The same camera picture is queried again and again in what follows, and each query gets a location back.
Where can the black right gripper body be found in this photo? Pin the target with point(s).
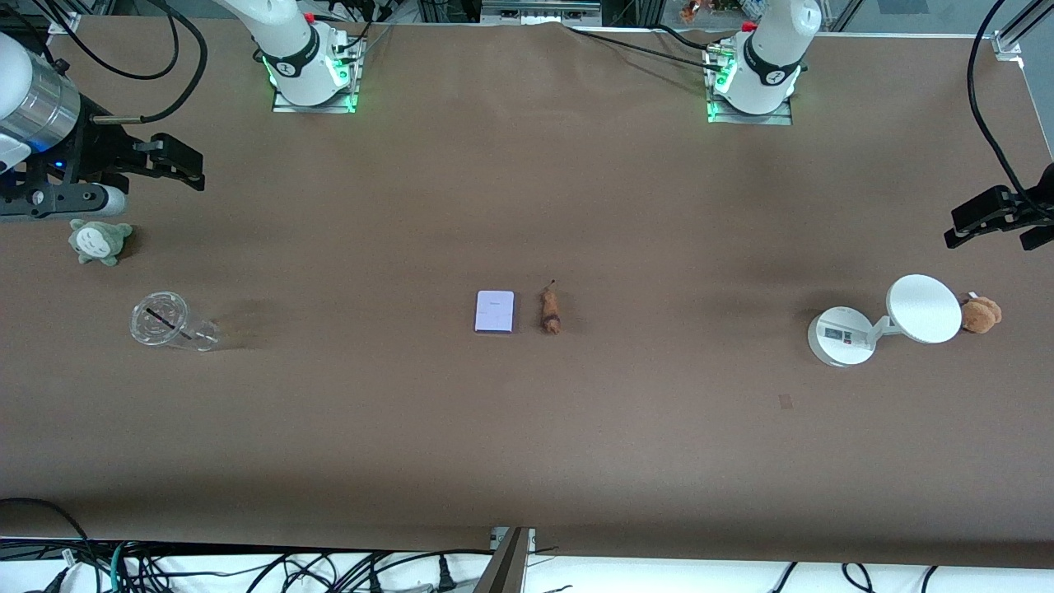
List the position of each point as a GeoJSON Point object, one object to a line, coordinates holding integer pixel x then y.
{"type": "Point", "coordinates": [92, 156]}

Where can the brown lion statue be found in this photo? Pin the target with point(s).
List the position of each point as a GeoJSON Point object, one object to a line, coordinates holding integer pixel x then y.
{"type": "Point", "coordinates": [550, 315]}

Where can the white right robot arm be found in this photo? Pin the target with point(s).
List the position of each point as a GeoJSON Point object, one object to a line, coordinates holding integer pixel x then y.
{"type": "Point", "coordinates": [292, 45]}

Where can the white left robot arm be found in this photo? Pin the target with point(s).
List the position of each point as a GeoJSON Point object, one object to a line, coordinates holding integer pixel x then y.
{"type": "Point", "coordinates": [766, 58]}

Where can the grey green plush toy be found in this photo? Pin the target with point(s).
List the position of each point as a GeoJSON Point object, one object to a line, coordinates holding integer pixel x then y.
{"type": "Point", "coordinates": [99, 241]}

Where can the clear plastic cup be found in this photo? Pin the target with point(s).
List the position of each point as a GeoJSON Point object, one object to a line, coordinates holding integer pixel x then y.
{"type": "Point", "coordinates": [160, 319]}

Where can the small purple box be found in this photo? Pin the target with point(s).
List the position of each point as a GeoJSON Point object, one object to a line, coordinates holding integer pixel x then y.
{"type": "Point", "coordinates": [495, 311]}

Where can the orange object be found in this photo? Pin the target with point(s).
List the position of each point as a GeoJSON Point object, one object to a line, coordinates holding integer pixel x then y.
{"type": "Point", "coordinates": [696, 10]}

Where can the silver box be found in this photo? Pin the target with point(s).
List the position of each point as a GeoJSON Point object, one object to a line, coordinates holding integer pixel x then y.
{"type": "Point", "coordinates": [539, 10]}

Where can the black power plug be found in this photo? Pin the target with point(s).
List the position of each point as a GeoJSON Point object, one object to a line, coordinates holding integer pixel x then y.
{"type": "Point", "coordinates": [446, 575]}

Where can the small metal corner bracket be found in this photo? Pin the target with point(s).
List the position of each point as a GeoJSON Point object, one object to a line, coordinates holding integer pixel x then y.
{"type": "Point", "coordinates": [58, 26]}

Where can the aluminium frame profile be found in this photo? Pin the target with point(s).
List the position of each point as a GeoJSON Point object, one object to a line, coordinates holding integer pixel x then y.
{"type": "Point", "coordinates": [1009, 43]}

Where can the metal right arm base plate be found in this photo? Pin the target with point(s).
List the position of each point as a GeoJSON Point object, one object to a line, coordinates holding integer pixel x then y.
{"type": "Point", "coordinates": [350, 91]}

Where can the grey metal post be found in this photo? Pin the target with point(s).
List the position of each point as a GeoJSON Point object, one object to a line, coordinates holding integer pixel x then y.
{"type": "Point", "coordinates": [506, 564]}

